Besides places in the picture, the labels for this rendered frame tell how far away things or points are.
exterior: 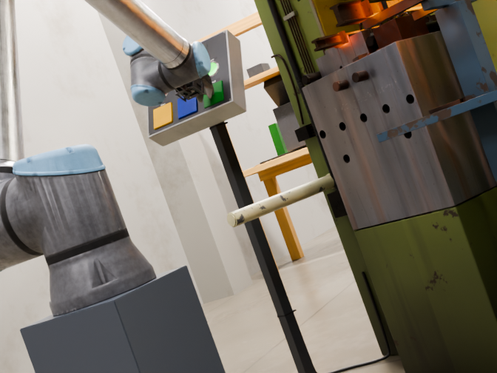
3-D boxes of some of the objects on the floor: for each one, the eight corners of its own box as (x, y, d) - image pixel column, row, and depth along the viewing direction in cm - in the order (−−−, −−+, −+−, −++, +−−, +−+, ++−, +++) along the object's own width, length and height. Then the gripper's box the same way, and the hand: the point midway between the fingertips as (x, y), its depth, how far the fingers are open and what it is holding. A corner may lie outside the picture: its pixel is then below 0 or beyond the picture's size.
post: (310, 387, 253) (200, 81, 253) (302, 387, 256) (193, 84, 256) (319, 382, 255) (208, 78, 255) (310, 382, 259) (203, 82, 259)
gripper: (159, 86, 223) (202, 116, 239) (183, 75, 219) (225, 106, 235) (158, 62, 227) (200, 93, 243) (183, 50, 222) (223, 83, 239)
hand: (210, 90), depth 239 cm, fingers closed
